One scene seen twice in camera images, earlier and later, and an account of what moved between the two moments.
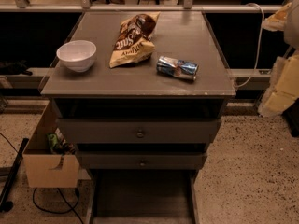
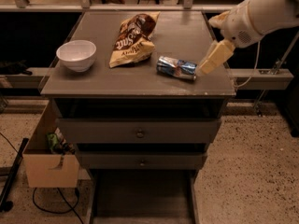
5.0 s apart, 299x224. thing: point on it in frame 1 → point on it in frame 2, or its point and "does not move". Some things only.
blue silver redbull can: (181, 68) does not move
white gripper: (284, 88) → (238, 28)
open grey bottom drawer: (143, 196) does not move
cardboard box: (39, 161) does not move
